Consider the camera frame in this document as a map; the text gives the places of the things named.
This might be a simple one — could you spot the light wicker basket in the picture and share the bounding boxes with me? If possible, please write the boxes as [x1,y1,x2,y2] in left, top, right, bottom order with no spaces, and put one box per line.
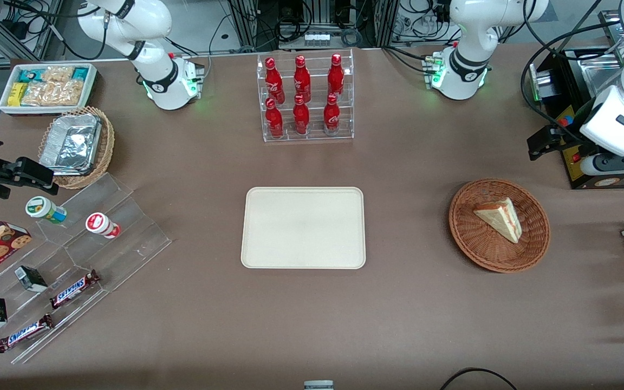
[38,106,115,190]

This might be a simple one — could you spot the triangular wrapped sandwich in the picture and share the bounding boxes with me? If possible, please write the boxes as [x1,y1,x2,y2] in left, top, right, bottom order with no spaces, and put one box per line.
[472,197,523,244]

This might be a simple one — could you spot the brown wicker basket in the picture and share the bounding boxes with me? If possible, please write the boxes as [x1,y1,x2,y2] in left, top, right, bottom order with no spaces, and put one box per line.
[448,178,551,274]

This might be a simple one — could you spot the beige serving tray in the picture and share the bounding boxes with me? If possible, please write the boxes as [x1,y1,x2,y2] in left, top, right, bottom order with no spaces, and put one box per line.
[240,186,367,270]

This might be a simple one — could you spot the green lid yogurt cup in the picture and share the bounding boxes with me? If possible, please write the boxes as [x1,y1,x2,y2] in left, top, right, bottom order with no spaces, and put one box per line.
[25,196,68,225]

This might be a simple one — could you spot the black metal appliance box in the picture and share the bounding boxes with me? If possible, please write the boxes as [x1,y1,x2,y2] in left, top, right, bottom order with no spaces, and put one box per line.
[529,45,624,191]

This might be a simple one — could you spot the aluminium foil trays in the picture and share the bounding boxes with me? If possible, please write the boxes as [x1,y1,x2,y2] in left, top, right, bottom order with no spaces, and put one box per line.
[40,113,103,177]

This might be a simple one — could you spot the white snack bin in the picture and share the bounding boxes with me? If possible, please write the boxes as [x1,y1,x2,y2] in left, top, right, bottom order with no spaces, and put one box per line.
[0,63,99,116]

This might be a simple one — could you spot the yellow snack packet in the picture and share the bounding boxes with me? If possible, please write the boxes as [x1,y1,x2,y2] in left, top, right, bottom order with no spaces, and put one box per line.
[7,82,27,107]

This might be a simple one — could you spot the red lid yogurt cup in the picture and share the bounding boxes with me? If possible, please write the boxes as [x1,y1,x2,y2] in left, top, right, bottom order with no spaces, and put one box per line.
[85,212,122,240]

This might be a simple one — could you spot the clear cracker bag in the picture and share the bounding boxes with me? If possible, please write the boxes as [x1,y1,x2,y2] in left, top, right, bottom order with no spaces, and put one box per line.
[41,66,74,83]
[22,80,84,107]

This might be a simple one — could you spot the clear acrylic stepped shelf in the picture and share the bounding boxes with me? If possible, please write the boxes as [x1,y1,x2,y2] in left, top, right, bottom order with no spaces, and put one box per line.
[35,172,172,296]
[0,237,108,365]

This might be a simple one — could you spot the Snickers chocolate bar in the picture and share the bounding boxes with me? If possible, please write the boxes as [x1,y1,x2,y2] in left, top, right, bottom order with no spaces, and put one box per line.
[49,269,102,310]
[0,313,55,354]

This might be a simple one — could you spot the red cola bottle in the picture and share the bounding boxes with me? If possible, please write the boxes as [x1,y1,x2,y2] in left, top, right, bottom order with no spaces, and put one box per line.
[327,53,346,99]
[292,55,312,103]
[264,98,284,139]
[323,94,341,135]
[292,95,311,137]
[264,57,286,105]

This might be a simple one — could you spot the clear acrylic bottle rack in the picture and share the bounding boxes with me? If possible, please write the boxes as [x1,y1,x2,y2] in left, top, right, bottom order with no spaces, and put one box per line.
[256,48,355,144]

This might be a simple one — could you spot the white power strip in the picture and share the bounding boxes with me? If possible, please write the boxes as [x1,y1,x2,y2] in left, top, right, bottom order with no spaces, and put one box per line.
[303,31,341,49]

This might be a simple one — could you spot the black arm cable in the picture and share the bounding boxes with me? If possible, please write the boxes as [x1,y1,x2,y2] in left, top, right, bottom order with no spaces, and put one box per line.
[519,0,624,132]

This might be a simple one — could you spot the aluminium frame rack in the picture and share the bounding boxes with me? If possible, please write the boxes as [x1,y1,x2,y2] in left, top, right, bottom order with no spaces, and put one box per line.
[225,0,453,50]

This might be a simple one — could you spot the black floor cable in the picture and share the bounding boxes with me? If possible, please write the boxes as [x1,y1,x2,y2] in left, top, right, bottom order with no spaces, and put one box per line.
[440,367,519,390]

